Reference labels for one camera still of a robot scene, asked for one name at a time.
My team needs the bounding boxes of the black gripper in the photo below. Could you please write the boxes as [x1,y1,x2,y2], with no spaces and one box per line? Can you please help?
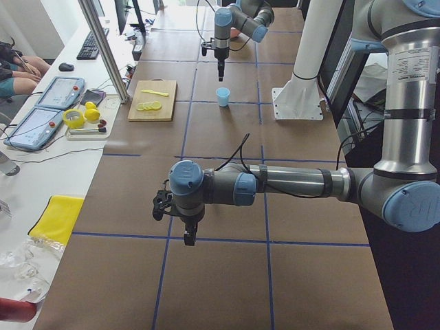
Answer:
[214,47,229,82]
[177,205,205,245]

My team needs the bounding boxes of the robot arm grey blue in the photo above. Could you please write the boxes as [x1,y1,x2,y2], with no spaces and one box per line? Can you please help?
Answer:
[212,0,274,82]
[153,1,439,245]

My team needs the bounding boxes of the light blue cup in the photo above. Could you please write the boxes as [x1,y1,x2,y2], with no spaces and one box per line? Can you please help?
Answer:
[216,87,230,107]

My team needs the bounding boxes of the pink bowl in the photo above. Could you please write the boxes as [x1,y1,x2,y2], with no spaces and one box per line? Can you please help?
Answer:
[230,27,241,39]

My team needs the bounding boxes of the yellow plastic knife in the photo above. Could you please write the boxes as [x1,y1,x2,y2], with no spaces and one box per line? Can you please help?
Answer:
[141,89,169,97]

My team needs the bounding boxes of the lemon slices row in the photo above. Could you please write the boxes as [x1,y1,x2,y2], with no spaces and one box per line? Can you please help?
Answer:
[136,101,162,111]

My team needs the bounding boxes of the wooden cutting board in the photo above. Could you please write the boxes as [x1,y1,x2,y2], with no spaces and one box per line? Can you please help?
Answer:
[128,80,177,122]

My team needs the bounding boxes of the black monitor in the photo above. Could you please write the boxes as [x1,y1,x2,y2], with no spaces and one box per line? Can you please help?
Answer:
[114,0,146,35]

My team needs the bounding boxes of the dark purple wallet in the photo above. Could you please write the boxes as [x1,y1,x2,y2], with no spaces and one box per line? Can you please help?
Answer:
[80,89,107,106]

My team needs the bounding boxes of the black keyboard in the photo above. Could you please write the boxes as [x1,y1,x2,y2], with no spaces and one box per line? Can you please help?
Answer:
[76,31,100,61]

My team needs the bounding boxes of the white tray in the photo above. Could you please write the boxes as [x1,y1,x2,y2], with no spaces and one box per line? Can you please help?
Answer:
[65,119,111,141]

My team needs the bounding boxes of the yellow cloth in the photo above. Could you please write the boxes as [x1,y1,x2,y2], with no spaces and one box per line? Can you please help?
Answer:
[28,195,84,245]

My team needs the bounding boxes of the yellow lemon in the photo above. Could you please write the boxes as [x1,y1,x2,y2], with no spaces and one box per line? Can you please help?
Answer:
[84,101,100,122]

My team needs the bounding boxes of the black computer mouse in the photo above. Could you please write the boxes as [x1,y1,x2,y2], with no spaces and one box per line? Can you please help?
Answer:
[58,63,75,72]

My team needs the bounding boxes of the yellow tape roll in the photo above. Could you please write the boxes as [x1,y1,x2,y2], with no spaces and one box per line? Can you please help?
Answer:
[63,109,85,129]

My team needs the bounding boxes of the upper teach pendant tablet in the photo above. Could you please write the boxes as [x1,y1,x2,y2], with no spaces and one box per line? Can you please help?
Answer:
[36,76,85,110]

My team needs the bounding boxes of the teach pendant tablet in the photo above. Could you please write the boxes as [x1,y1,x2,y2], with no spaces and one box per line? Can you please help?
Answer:
[36,76,85,110]
[3,106,64,151]

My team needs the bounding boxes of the clear plastic bag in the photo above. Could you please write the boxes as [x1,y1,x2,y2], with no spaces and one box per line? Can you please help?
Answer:
[1,238,65,303]

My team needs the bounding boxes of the lower teach pendant tablet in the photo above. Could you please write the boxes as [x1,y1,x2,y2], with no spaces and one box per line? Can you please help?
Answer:
[3,106,64,151]

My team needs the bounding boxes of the red object at corner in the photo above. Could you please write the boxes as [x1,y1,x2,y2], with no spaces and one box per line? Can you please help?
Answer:
[1,298,36,322]

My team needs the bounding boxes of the seated person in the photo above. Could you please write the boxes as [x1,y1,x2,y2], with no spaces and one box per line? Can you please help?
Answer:
[1,38,51,98]

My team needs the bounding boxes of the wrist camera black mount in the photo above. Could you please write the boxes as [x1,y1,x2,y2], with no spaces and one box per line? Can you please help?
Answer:
[152,179,174,221]

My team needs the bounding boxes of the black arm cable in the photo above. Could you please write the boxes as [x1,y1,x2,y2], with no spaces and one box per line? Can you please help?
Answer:
[214,133,386,198]

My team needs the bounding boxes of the white camera post with base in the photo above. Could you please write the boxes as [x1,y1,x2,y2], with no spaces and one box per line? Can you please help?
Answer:
[272,0,343,120]

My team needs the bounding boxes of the aluminium frame post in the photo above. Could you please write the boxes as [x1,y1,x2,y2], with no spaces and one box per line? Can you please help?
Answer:
[78,0,130,104]

